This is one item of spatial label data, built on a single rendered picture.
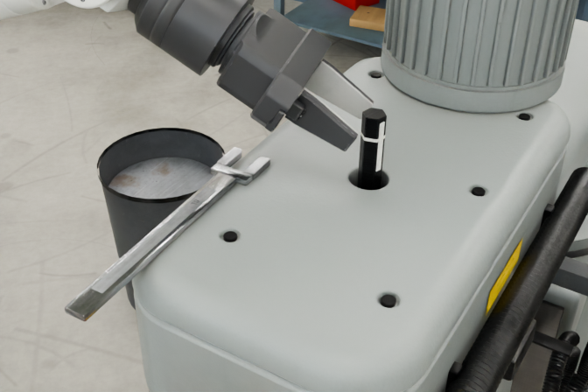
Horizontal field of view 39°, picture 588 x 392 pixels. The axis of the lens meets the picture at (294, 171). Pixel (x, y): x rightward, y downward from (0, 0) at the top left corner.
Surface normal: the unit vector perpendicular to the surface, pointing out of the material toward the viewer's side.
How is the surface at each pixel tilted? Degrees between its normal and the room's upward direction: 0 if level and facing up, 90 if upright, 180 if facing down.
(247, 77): 90
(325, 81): 90
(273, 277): 0
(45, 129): 0
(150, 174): 0
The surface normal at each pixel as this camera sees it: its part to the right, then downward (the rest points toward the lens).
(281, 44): 0.49, -0.62
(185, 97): 0.01, -0.82
